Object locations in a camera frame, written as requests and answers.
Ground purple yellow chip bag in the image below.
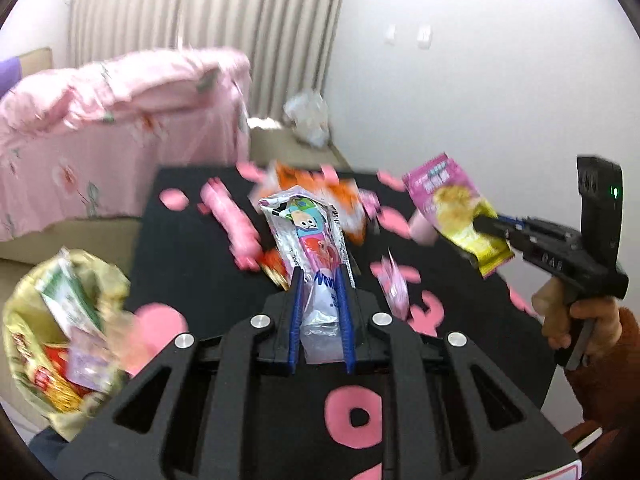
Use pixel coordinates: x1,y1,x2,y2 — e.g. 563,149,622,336
402,153,513,278

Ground pink small wrapper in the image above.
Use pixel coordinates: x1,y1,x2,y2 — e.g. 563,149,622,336
370,254,410,321

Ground cartoon clear snack wrapper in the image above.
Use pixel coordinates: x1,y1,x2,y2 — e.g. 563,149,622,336
258,186,349,365

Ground orange snack bag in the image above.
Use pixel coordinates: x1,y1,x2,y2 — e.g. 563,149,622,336
248,162,368,246

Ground green plastic bottle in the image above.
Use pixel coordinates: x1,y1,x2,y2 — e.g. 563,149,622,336
36,249,102,338

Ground gold noodle snack bag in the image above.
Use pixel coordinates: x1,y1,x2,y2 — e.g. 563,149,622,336
11,333,88,413

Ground red gold snack wrapper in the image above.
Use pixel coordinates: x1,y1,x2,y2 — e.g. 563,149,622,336
258,248,291,290

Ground yellow trash bag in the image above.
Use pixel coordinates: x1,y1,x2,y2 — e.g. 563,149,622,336
2,248,151,442

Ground person right hand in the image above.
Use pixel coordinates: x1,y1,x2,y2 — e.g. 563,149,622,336
532,278,623,360

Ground pink cylindrical cup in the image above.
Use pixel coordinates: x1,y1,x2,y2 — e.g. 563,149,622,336
408,209,439,246

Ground pink caterpillar toy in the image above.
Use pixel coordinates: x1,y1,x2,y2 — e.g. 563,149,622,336
198,178,262,272

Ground black table cloth pink spots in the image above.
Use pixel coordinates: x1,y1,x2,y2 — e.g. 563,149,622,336
121,164,559,480

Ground white plastic bag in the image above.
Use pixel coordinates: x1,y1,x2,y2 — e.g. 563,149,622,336
283,90,330,150

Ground beige curtain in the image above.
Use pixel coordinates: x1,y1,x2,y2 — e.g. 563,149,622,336
68,0,342,119

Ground pink floral bed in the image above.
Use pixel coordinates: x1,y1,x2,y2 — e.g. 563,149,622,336
1,48,250,240

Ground beige headboard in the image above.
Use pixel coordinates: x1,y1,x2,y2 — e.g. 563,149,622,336
18,47,54,78

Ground purple pillow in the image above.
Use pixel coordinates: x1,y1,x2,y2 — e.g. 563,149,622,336
0,56,22,98

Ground white wall socket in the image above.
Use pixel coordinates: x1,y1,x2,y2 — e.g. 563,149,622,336
416,24,433,50

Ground white wall switch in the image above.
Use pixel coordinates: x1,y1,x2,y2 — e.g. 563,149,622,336
384,25,397,46

